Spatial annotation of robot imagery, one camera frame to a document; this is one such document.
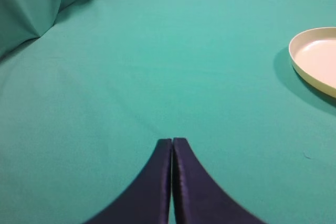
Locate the yellow plastic plate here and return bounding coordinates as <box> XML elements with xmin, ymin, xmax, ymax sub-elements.
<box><xmin>288</xmin><ymin>27</ymin><xmax>335</xmax><ymax>98</ymax></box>

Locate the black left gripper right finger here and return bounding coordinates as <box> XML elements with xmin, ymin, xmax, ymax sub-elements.
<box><xmin>173</xmin><ymin>137</ymin><xmax>263</xmax><ymax>223</ymax></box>

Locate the green tablecloth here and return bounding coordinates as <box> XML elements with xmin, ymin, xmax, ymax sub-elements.
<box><xmin>1</xmin><ymin>0</ymin><xmax>335</xmax><ymax>223</ymax></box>

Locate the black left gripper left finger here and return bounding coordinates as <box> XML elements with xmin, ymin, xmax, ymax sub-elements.
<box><xmin>86</xmin><ymin>138</ymin><xmax>172</xmax><ymax>224</ymax></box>

